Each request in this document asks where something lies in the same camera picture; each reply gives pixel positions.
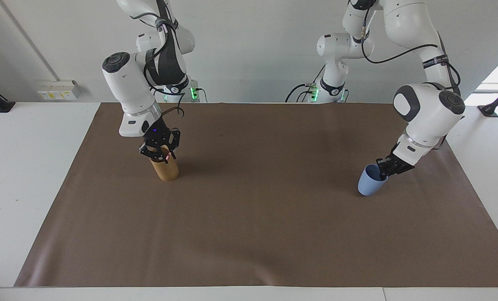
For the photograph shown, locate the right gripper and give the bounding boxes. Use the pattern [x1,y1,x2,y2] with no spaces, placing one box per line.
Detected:
[139,115,182,163]

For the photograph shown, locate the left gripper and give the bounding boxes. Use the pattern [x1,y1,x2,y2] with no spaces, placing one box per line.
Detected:
[376,144,416,181]

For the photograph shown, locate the blue cup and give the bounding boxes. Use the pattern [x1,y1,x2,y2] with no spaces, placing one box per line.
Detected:
[358,163,390,196]

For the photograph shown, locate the bamboo cup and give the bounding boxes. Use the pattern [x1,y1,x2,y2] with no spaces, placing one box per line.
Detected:
[149,150,180,182]

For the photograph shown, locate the white wall socket box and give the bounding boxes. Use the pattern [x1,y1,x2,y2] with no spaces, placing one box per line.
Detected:
[37,80,81,101]

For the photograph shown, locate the white wall conduit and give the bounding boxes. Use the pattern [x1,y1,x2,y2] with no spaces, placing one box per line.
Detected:
[0,0,61,82]

